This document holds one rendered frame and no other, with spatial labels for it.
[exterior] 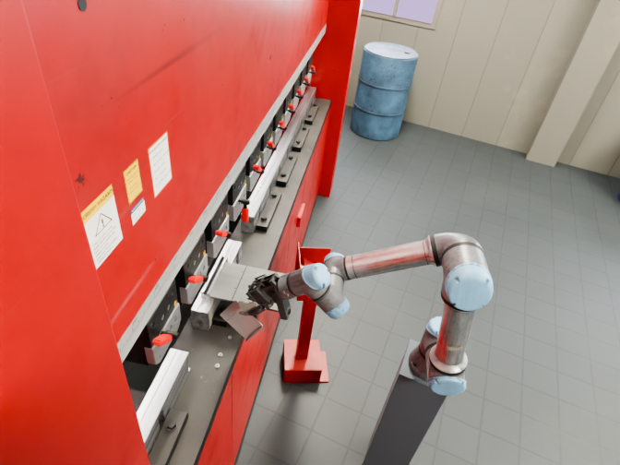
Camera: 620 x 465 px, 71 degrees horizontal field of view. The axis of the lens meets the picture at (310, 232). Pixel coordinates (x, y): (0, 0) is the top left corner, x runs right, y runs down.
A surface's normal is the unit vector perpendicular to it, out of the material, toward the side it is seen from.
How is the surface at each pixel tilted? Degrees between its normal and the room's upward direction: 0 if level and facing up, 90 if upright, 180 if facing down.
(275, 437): 0
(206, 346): 0
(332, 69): 90
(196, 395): 0
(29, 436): 90
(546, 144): 90
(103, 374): 90
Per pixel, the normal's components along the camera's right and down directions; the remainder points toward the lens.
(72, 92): 0.98, 0.19
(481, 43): -0.40, 0.54
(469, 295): -0.13, 0.50
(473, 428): 0.11, -0.77
